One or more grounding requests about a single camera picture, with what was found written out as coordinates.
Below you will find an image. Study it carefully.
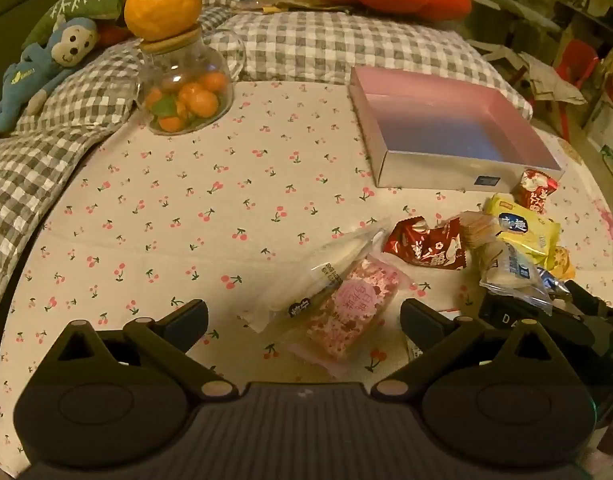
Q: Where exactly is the pink cardboard box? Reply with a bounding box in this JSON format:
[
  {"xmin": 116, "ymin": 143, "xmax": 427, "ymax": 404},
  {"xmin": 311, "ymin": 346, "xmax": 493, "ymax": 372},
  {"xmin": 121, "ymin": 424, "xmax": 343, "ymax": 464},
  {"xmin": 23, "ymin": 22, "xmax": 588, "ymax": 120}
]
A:
[{"xmin": 349, "ymin": 65, "xmax": 566, "ymax": 193}]

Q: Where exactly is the silver blue snack packet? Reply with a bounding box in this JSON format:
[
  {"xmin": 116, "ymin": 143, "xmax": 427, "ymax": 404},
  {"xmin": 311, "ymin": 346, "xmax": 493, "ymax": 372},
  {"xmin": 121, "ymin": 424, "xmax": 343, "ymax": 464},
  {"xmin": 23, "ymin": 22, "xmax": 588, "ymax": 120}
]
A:
[{"xmin": 540, "ymin": 270, "xmax": 572, "ymax": 296}]

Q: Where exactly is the blue monkey plush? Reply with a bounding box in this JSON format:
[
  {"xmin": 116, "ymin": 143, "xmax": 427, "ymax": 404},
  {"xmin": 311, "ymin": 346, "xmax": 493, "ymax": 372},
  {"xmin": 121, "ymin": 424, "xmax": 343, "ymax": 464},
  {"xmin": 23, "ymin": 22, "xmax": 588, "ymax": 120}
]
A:
[{"xmin": 0, "ymin": 16, "xmax": 100, "ymax": 139}]

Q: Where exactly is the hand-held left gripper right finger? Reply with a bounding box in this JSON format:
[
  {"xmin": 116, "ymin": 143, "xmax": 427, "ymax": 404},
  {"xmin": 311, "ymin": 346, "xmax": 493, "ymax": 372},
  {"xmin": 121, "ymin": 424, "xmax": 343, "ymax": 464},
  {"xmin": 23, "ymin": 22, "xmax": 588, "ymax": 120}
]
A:
[{"xmin": 371, "ymin": 298, "xmax": 588, "ymax": 403}]

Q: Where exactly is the cherry print cloth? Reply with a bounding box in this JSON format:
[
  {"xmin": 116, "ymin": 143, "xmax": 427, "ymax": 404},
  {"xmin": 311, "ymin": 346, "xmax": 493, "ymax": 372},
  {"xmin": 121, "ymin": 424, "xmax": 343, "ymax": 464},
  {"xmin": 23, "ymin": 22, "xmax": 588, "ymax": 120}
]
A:
[{"xmin": 0, "ymin": 80, "xmax": 613, "ymax": 466}]

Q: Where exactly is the small red plush cushion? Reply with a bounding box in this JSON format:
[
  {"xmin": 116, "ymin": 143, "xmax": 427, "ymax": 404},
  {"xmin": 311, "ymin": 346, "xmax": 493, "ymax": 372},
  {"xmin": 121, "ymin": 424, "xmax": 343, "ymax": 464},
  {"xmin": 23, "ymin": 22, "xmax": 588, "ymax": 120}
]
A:
[{"xmin": 97, "ymin": 21, "xmax": 133, "ymax": 47}]

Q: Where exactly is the dark red snack packet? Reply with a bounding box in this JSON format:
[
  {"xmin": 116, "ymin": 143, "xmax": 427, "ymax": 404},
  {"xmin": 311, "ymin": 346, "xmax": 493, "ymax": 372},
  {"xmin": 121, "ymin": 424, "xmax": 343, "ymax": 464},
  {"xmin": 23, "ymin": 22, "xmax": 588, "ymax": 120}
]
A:
[{"xmin": 383, "ymin": 215, "xmax": 470, "ymax": 272}]

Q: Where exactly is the clear wafer packet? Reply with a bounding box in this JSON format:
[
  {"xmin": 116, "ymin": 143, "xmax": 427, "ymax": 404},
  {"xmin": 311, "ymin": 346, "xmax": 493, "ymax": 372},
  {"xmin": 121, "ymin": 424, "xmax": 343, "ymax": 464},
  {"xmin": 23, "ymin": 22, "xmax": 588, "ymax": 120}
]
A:
[{"xmin": 459, "ymin": 210, "xmax": 503, "ymax": 252}]

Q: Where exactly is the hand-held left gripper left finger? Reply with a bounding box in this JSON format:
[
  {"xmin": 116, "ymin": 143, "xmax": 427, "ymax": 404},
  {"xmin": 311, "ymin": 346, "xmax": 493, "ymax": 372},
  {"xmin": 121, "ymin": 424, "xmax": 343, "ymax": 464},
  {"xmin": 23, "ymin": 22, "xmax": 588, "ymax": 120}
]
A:
[{"xmin": 34, "ymin": 299, "xmax": 240, "ymax": 403}]

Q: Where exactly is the pink floral snack packet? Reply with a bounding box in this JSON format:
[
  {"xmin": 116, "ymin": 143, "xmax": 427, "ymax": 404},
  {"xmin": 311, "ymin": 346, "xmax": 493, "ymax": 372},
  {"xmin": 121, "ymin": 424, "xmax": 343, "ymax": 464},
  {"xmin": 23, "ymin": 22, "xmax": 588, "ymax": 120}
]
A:
[{"xmin": 281, "ymin": 255, "xmax": 413, "ymax": 379}]

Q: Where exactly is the yellow packet blue label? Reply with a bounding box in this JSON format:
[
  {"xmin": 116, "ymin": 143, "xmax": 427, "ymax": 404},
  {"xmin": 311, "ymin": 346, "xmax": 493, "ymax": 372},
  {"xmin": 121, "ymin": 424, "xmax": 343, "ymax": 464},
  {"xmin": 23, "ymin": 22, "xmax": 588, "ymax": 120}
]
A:
[{"xmin": 483, "ymin": 192, "xmax": 562, "ymax": 269}]

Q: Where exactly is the glass jar wooden lid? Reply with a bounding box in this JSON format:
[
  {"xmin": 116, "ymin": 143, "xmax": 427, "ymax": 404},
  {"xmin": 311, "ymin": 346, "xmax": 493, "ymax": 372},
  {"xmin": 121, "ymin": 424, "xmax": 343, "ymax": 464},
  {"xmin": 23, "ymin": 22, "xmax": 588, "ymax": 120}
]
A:
[{"xmin": 136, "ymin": 27, "xmax": 247, "ymax": 136}]

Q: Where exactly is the white office chair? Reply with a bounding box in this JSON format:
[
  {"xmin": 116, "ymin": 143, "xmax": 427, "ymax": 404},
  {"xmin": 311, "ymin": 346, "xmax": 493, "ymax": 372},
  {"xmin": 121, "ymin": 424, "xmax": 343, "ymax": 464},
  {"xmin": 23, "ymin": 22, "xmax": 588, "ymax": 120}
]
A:
[{"xmin": 465, "ymin": 0, "xmax": 563, "ymax": 63}]

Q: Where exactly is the large orange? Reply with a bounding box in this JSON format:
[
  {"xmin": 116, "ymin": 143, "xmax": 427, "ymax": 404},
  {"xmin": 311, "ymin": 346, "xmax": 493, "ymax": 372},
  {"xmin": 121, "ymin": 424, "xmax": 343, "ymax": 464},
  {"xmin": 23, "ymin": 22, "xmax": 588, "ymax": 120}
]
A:
[{"xmin": 124, "ymin": 0, "xmax": 203, "ymax": 42}]

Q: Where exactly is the long white clear packet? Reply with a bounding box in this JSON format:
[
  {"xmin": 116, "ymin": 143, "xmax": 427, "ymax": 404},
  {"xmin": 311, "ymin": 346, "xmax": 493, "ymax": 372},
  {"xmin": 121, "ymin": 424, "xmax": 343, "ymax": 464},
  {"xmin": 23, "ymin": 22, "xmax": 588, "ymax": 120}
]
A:
[{"xmin": 236, "ymin": 217, "xmax": 393, "ymax": 334}]

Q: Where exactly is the orange yellow snack packet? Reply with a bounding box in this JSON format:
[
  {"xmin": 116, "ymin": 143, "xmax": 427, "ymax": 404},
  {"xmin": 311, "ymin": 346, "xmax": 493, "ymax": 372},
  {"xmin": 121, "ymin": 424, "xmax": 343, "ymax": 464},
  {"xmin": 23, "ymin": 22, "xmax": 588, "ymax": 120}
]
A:
[{"xmin": 546, "ymin": 246, "xmax": 578, "ymax": 282}]

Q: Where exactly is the red plastic chair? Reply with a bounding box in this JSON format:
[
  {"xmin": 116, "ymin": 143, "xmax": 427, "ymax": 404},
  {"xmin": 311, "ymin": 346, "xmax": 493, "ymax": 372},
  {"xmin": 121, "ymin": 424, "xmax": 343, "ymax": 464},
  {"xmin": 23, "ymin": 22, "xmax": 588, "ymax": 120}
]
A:
[{"xmin": 555, "ymin": 40, "xmax": 600, "ymax": 142}]

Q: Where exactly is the grey checked pillow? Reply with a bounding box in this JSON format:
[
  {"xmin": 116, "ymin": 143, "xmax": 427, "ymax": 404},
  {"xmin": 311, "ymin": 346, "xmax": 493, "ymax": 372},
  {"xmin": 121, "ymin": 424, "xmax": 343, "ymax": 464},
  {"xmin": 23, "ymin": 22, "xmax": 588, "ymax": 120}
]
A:
[{"xmin": 0, "ymin": 0, "xmax": 535, "ymax": 312}]

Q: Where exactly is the crumpled cloth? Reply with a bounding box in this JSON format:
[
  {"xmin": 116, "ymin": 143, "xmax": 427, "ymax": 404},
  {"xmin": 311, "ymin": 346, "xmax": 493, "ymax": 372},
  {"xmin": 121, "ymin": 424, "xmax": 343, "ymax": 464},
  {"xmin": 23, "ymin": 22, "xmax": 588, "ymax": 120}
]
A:
[{"xmin": 519, "ymin": 52, "xmax": 588, "ymax": 107}]

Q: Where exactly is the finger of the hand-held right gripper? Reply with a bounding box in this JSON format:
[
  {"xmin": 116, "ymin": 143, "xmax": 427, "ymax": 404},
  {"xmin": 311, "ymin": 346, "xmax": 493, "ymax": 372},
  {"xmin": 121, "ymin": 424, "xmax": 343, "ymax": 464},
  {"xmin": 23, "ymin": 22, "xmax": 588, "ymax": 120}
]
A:
[{"xmin": 560, "ymin": 280, "xmax": 613, "ymax": 322}]

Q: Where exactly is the pile of small oranges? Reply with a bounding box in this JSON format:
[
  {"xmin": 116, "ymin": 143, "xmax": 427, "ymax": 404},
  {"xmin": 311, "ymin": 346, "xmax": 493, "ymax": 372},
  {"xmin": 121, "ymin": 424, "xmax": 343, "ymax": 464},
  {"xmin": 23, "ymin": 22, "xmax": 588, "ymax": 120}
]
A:
[{"xmin": 145, "ymin": 71, "xmax": 228, "ymax": 133}]

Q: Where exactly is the printed blanket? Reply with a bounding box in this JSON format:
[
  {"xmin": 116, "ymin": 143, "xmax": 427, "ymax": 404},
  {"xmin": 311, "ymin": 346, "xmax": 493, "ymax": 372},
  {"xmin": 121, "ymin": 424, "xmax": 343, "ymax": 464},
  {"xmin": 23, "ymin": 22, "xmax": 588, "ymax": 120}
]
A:
[{"xmin": 531, "ymin": 130, "xmax": 613, "ymax": 271}]

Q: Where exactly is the clear white blue packet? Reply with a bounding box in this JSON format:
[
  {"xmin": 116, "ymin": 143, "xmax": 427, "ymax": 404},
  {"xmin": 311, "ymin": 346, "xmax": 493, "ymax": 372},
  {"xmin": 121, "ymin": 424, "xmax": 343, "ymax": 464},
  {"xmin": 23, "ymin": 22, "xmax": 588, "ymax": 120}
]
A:
[{"xmin": 479, "ymin": 240, "xmax": 555, "ymax": 316}]

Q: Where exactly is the small red white packet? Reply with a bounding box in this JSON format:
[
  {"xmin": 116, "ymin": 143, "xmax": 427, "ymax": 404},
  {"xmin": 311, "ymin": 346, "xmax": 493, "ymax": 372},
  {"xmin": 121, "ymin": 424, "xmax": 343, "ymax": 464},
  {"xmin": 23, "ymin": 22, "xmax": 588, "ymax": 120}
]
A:
[{"xmin": 511, "ymin": 169, "xmax": 560, "ymax": 214}]

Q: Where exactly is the dark green sofa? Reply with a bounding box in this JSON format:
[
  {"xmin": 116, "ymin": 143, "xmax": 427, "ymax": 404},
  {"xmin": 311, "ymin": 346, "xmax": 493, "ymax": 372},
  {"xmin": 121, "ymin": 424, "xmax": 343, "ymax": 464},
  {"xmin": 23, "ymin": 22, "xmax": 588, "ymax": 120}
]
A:
[{"xmin": 0, "ymin": 0, "xmax": 93, "ymax": 111}]

